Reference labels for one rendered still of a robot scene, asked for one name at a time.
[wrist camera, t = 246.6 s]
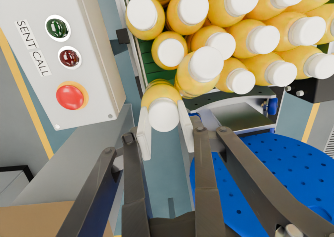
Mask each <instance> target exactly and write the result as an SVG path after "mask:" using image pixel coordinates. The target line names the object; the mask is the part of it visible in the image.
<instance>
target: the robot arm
mask: <svg viewBox="0 0 334 237"><path fill-rule="evenodd" d="M177 106H178V110H179V115H180V123H181V127H182V131H183V134H184V138H185V142H186V146H187V150H188V152H190V153H191V152H194V166H195V211H191V212H187V213H185V214H183V215H180V216H178V217H176V218H174V219H169V218H158V217H157V218H153V214H152V209H151V204H150V198H149V192H148V187H147V181H146V176H145V170H144V165H143V160H150V158H151V125H150V123H149V119H148V109H147V107H146V106H143V107H142V108H141V111H140V117H139V123H138V126H137V127H132V128H131V129H130V130H129V132H127V133H125V134H123V135H122V136H121V140H122V143H123V147H121V148H119V149H115V147H107V148H105V149H104V150H103V151H102V152H101V154H100V156H99V158H98V159H97V161H96V163H95V165H94V167H93V169H92V170H91V172H90V174H89V176H88V178H87V180H86V181H85V183H84V185H83V187H82V189H81V191H80V192H79V194H78V196H77V198H76V200H75V201H74V203H73V205H72V207H71V209H70V211H69V212H68V214H67V216H66V218H65V220H64V222H63V223H62V225H61V227H60V229H59V231H58V233H57V234H56V236H55V237H103V234H104V231H105V228H106V225H107V221H108V218H109V215H110V212H111V208H112V205H113V202H114V199H115V196H116V192H117V189H118V186H119V183H120V179H121V176H122V173H123V171H124V205H122V209H121V237H242V236H240V235H239V234H238V233H237V232H235V231H234V230H233V229H232V228H230V227H229V226H228V225H227V224H225V223H224V217H223V212H222V206H221V200H220V195H219V189H218V188H217V182H216V176H215V170H214V165H213V159H212V153H211V152H217V153H218V155H219V157H220V159H221V160H222V162H223V164H224V165H225V167H226V168H227V170H228V172H229V173H230V175H231V177H232V178H233V180H234V181H235V183H236V185H237V186H238V188H239V189H240V191H241V193H242V194H243V196H244V197H245V199H246V201H247V202H248V204H249V205H250V207H251V209H252V210H253V212H254V214H255V215H256V217H257V218H258V220H259V222H260V223H261V225H262V227H263V228H264V229H265V231H266V232H267V234H268V235H269V237H334V225H333V224H331V223H330V222H328V221H327V220H326V219H324V218H323V217H321V216H320V215H318V214H317V213H315V212H314V211H312V210H311V209H309V208H308V207H307V206H305V205H304V204H302V203H301V202H299V201H298V200H297V199H296V198H295V197H294V196H293V195H292V194H291V193H290V192H289V191H288V190H287V188H286V187H285V186H284V185H283V184H282V183H281V182H280V181H279V180H278V179H277V178H276V177H275V176H274V175H273V174H272V172H271V171H270V170H269V169H268V168H267V167H266V166H265V165H264V164H263V163H262V162H261V161H260V160H259V159H258V157H257V156H256V155H255V154H254V153H253V152H252V151H251V150H250V149H249V148H248V147H247V146H246V145H245V144H244V142H243V141H242V140H241V139H240V138H239V137H238V136H237V135H236V134H235V133H234V132H233V131H232V130H231V129H230V128H229V127H226V126H220V127H218V128H216V130H215V131H209V130H207V128H206V127H204V125H203V123H202V122H201V120H200V118H199V117H198V116H197V115H195V116H188V113H187V110H186V108H185V105H184V103H183V100H182V99H181V100H177ZM142 158H143V160H142Z"/></svg>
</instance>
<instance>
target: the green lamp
mask: <svg viewBox="0 0 334 237"><path fill-rule="evenodd" d="M46 29H47V31H48V33H49V34H50V35H51V36H53V37H55V38H59V39H60V38H64V37H65V36H66V34H67V27H66V25H65V24H64V23H63V21H61V20H60V19H57V18H51V19H49V20H48V21H47V22H46Z"/></svg>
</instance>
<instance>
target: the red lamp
mask: <svg viewBox="0 0 334 237"><path fill-rule="evenodd" d="M59 59H60V62H61V63H62V64H63V65H64V66H66V67H74V66H76V65H77V64H78V61H79V59H78V56H77V54H76V53H75V52H74V51H72V50H70V49H65V50H63V51H62V52H61V53H60V54H59Z"/></svg>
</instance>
